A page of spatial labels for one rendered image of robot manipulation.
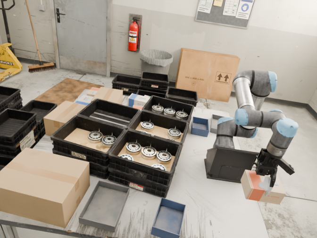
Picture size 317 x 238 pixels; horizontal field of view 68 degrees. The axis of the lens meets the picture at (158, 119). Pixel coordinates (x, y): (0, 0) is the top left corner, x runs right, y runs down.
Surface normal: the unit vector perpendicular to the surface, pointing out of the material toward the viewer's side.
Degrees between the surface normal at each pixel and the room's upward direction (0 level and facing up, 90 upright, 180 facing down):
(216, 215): 0
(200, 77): 77
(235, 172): 90
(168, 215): 0
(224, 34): 90
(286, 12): 90
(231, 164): 90
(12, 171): 0
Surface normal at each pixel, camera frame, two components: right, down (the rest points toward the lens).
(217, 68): -0.08, 0.36
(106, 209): 0.13, -0.84
